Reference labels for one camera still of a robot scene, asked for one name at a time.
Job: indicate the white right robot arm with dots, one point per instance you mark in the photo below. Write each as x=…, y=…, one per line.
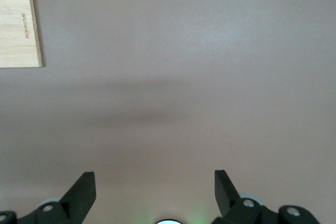
x=169, y=222

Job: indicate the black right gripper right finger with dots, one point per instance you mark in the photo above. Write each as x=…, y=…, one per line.
x=228, y=200

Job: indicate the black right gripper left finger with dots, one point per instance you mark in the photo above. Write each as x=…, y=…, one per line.
x=76, y=197

